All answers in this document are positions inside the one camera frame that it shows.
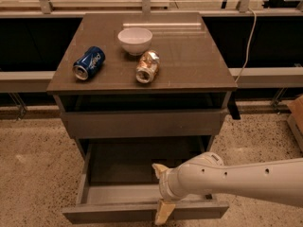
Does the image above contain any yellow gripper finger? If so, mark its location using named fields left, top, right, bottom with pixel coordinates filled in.
left=151, top=164, right=168, bottom=180
left=154, top=199, right=176, bottom=226

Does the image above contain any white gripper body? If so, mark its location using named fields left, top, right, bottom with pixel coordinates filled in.
left=159, top=168, right=181, bottom=201

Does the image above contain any grey drawer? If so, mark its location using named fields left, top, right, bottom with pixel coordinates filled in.
left=61, top=136, right=230, bottom=225
left=62, top=110, right=227, bottom=139

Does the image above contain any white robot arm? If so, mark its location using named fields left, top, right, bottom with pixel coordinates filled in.
left=152, top=152, right=303, bottom=225

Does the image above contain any grey top drawer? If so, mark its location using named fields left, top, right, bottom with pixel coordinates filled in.
left=62, top=110, right=227, bottom=139

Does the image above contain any grey drawer cabinet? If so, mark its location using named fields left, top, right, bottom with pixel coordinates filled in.
left=47, top=12, right=237, bottom=149

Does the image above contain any crumpled gold can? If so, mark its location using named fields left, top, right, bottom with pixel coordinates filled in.
left=135, top=50, right=160, bottom=83

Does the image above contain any blue pepsi can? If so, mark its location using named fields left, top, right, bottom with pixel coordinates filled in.
left=73, top=46, right=105, bottom=80

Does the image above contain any white ceramic bowl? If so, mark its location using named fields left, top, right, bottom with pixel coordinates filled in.
left=117, top=27, right=152, bottom=56

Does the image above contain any white cable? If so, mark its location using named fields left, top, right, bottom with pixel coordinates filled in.
left=234, top=7, right=258, bottom=83

